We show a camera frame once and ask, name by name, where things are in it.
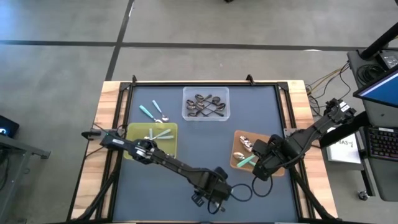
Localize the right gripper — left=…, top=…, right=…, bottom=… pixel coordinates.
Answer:
left=252, top=134, right=296, bottom=167

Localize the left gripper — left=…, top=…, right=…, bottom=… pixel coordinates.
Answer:
left=191, top=169, right=233, bottom=208

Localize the orange plastic bin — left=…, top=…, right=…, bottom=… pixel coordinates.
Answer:
left=229, top=129, right=286, bottom=177

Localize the dark grey-blue table mat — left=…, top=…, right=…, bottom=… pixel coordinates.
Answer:
left=111, top=84, right=300, bottom=222

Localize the black diagonal beam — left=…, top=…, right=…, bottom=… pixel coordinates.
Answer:
left=319, top=111, right=369, bottom=149

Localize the white paper sheet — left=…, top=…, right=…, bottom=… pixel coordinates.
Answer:
left=325, top=126, right=363, bottom=165

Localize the clear plastic bin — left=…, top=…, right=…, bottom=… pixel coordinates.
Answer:
left=182, top=86, right=231, bottom=123

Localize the yellow plastic bin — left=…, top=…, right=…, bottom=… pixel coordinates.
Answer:
left=123, top=122, right=179, bottom=162

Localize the caster wheel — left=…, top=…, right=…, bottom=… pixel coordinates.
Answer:
left=357, top=189, right=371, bottom=202

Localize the backlit black keyboard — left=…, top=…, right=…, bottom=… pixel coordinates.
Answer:
left=366, top=126, right=398, bottom=162

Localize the grey workstation cart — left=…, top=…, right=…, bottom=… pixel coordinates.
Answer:
left=347, top=49, right=398, bottom=202

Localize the computer monitor blue screen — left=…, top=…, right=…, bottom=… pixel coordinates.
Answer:
left=353, top=63, right=398, bottom=110

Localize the black table clamp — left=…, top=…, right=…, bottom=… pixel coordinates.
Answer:
left=81, top=130, right=103, bottom=141

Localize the black power adapter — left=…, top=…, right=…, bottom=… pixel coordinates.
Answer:
left=376, top=51, right=398, bottom=71

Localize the black pole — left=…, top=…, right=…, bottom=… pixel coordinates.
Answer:
left=360, top=23, right=398, bottom=60

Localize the grey side table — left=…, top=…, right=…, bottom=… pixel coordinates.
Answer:
left=0, top=133, right=52, bottom=224

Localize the black device blue light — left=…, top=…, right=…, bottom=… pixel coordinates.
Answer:
left=0, top=114, right=20, bottom=139

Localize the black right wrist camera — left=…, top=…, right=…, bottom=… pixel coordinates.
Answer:
left=252, top=164, right=272, bottom=182

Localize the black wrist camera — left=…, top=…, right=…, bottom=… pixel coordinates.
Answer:
left=252, top=164, right=272, bottom=182
left=213, top=166, right=230, bottom=182

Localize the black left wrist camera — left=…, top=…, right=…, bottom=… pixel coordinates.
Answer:
left=213, top=166, right=230, bottom=182

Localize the black right camera cable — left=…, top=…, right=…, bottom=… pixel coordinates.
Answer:
left=251, top=175, right=274, bottom=198

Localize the black camera cable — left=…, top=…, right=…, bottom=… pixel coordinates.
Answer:
left=251, top=175, right=274, bottom=198
left=206, top=182, right=253, bottom=216

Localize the black left camera cable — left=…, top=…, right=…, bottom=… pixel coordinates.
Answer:
left=206, top=182, right=253, bottom=216

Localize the yellow cable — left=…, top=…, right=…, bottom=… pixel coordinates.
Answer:
left=310, top=63, right=351, bottom=88

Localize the black floor cable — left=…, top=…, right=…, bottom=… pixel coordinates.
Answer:
left=306, top=62, right=354, bottom=118

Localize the coiled black cable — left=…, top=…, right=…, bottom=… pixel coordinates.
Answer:
left=356, top=63, right=381, bottom=84

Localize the black aluminium table frame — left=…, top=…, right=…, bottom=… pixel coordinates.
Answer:
left=67, top=73, right=338, bottom=224

